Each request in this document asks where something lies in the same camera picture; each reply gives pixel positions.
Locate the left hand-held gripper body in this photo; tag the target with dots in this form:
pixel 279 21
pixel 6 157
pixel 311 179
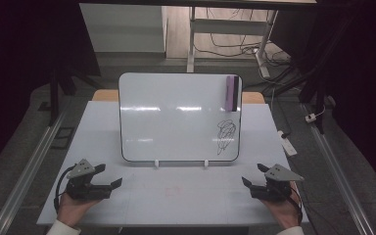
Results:
pixel 84 189

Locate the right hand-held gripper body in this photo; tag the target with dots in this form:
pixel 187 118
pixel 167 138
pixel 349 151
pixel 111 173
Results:
pixel 275 187

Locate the purple whiteboard eraser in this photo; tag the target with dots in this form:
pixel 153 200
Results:
pixel 230 93

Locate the white whiteboard with black rim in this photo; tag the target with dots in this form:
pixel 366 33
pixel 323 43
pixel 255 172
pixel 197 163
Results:
pixel 176 124

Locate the person's left hand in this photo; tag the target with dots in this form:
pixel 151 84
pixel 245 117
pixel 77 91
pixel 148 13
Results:
pixel 73 209

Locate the person's right hand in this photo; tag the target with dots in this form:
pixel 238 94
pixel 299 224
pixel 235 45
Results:
pixel 284 212

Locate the white power strip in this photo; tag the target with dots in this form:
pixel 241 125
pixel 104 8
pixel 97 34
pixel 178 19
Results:
pixel 288 145

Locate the white whiteboard stand foot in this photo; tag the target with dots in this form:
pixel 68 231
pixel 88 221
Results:
pixel 206 164
pixel 156 164

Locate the small white adapter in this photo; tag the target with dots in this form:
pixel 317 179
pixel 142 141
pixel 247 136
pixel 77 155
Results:
pixel 310 117

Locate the black metal stand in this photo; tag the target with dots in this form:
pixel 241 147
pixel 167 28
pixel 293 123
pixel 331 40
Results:
pixel 55 94
pixel 316 84

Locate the white cabinet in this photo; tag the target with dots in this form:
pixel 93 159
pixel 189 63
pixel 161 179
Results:
pixel 124 29

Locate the aluminium rail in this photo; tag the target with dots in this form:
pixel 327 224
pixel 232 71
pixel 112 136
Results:
pixel 339 176
pixel 29 169

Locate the white desk frame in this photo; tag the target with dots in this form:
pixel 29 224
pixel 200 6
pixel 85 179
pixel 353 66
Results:
pixel 228 27

